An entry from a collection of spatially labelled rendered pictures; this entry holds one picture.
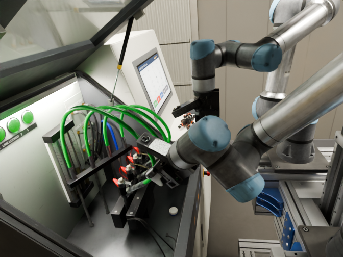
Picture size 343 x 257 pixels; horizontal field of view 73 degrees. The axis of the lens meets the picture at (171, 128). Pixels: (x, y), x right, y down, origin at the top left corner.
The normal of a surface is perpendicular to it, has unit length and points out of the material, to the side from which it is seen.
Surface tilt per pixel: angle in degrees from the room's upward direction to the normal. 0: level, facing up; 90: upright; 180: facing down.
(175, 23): 90
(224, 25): 90
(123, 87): 90
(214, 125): 45
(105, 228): 0
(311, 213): 0
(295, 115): 87
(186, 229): 0
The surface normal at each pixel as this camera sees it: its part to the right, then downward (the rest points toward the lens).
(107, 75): -0.20, 0.47
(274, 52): 0.57, 0.33
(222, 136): 0.40, -0.42
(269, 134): -0.56, 0.38
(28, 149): 0.97, 0.00
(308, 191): -0.10, -0.88
